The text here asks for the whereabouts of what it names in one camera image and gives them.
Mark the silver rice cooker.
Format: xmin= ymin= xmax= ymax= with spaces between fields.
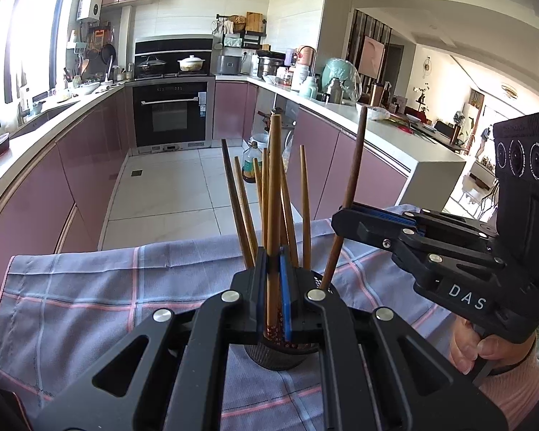
xmin=218 ymin=55 xmax=242 ymax=75

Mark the white casserole pot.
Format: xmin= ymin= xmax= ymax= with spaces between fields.
xmin=177 ymin=55 xmax=207 ymax=73

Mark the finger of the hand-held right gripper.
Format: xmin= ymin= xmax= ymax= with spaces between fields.
xmin=350 ymin=203 xmax=497 ymax=240
xmin=331 ymin=209 xmax=506 ymax=288

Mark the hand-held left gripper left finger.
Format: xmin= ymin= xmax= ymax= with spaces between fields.
xmin=33 ymin=247 xmax=270 ymax=431

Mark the green fan in plastic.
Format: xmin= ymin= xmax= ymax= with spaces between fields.
xmin=321 ymin=57 xmax=362 ymax=102

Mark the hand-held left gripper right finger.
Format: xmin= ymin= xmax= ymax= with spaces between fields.
xmin=278 ymin=247 xmax=508 ymax=431

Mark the black wall rack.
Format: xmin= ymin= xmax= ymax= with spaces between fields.
xmin=213 ymin=13 xmax=268 ymax=50

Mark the framed wall picture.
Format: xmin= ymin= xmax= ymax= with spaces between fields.
xmin=358 ymin=35 xmax=386 ymax=79

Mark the steel stockpot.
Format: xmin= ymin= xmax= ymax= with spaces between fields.
xmin=257 ymin=51 xmax=286 ymax=79

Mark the pink kettle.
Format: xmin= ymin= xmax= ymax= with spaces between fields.
xmin=296 ymin=46 xmax=317 ymax=70

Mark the steel thermos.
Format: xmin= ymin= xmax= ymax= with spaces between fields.
xmin=328 ymin=78 xmax=346 ymax=104

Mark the person's right hand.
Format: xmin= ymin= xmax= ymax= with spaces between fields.
xmin=449 ymin=314 xmax=537 ymax=378

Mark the blue-grey plaid cloth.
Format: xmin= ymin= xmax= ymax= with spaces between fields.
xmin=0 ymin=204 xmax=459 ymax=431

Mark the black range hood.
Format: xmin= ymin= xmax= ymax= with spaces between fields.
xmin=134 ymin=36 xmax=214 ymax=77

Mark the dark wooden chopstick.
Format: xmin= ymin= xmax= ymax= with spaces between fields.
xmin=221 ymin=139 xmax=252 ymax=268
xmin=319 ymin=105 xmax=369 ymax=292

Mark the person's right forearm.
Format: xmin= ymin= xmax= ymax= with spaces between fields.
xmin=476 ymin=337 xmax=539 ymax=431

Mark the black mesh utensil holder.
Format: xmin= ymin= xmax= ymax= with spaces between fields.
xmin=245 ymin=269 xmax=337 ymax=371

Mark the kitchen window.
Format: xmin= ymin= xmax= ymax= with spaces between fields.
xmin=0 ymin=0 xmax=73 ymax=113

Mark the pink base cabinet run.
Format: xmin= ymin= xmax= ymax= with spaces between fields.
xmin=0 ymin=78 xmax=133 ymax=279
xmin=213 ymin=76 xmax=468 ymax=216

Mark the wooden slat partition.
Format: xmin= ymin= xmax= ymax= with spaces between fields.
xmin=346 ymin=9 xmax=393 ymax=104

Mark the cooking oil bottle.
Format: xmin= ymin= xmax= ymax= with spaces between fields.
xmin=241 ymin=141 xmax=263 ymax=184

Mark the black built-in oven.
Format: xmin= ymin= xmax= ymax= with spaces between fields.
xmin=132 ymin=78 xmax=215 ymax=149

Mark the black cooking pot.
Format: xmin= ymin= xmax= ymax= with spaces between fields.
xmin=136 ymin=55 xmax=167 ymax=75

